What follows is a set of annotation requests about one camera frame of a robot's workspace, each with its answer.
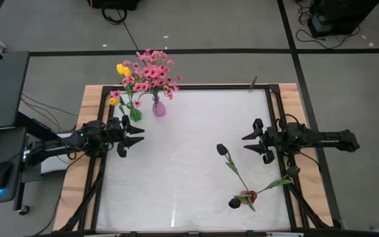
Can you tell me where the white computer case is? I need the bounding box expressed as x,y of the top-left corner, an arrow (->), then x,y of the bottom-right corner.
39,131 -> 74,175

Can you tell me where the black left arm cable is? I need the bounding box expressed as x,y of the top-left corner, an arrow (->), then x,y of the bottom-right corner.
59,140 -> 80,163

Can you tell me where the black tulip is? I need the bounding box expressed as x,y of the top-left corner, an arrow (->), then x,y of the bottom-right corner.
257,165 -> 301,196
216,143 -> 251,194
228,194 -> 256,213

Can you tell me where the black floor cable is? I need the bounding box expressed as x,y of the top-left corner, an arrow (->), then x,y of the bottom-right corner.
101,5 -> 160,85

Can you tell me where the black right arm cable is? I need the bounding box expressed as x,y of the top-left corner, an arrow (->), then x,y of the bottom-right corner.
276,113 -> 301,130

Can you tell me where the grey desk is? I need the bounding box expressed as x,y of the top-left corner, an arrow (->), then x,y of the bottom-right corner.
0,51 -> 30,207

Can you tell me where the green glass vase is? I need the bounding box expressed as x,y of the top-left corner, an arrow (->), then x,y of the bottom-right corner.
126,101 -> 143,122

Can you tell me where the pink glass vase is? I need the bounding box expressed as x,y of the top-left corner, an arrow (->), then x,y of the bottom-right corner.
152,95 -> 166,118

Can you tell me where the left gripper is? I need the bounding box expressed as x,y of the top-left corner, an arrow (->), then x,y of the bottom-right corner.
105,115 -> 145,158

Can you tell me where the black computer mouse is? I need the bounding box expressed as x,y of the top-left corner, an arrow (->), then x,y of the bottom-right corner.
0,161 -> 13,194

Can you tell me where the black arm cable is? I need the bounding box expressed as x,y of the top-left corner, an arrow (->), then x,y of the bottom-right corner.
276,113 -> 301,130
59,140 -> 80,163

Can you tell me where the black equipment cart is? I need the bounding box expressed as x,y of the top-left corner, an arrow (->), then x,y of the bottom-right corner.
307,0 -> 379,38

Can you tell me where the black floor case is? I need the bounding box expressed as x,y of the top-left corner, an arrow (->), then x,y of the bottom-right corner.
86,0 -> 142,11

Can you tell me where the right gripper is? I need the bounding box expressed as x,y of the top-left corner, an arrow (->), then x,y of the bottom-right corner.
241,118 -> 289,165

